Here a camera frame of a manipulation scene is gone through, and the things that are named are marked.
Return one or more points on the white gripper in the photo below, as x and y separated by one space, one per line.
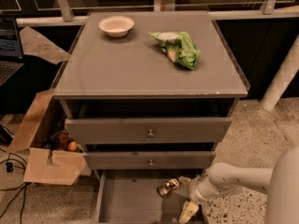
192 188

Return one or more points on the orange soda can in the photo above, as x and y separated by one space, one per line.
167 187

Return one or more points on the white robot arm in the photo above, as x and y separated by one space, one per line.
280 184

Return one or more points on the grey bottom drawer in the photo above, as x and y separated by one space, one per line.
131 197

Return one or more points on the grey drawer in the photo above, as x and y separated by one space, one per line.
137 131
131 197
149 160

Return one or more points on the grey middle drawer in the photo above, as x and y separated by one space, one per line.
149 160

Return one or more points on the grey top drawer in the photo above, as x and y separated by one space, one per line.
137 131

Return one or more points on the grey drawer cabinet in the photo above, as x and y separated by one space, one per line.
131 78

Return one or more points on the orange fruit in box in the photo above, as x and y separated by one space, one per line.
72 146

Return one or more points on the dark red jar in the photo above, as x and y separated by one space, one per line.
62 138

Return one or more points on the green chip bag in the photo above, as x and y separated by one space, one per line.
178 47

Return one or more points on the white diagonal pole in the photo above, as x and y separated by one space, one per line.
283 78

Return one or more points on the open cardboard box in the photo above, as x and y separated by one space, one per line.
46 164

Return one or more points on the white paper bowl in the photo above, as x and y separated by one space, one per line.
116 26

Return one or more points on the brown cardboard sheet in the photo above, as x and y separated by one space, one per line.
35 44

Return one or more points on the black laptop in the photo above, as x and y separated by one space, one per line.
11 54

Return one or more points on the metal railing frame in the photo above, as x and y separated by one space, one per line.
65 3

